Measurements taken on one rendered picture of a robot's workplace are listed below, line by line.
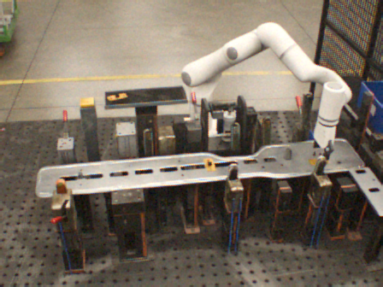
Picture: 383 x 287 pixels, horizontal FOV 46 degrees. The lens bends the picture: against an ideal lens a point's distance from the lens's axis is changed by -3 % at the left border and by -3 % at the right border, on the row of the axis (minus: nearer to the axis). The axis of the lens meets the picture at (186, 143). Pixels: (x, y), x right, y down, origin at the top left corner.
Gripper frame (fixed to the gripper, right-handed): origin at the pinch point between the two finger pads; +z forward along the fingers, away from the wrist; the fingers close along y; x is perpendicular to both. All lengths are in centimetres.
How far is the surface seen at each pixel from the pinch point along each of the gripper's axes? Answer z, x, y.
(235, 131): -2.0, -32.8, -17.9
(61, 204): -1, -106, 16
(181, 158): 5, -57, -12
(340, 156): 5.0, 11.1, -1.7
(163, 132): -3, -64, -21
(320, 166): -3.3, -6.6, 12.9
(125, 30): 105, -61, -422
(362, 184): 5.1, 11.8, 17.9
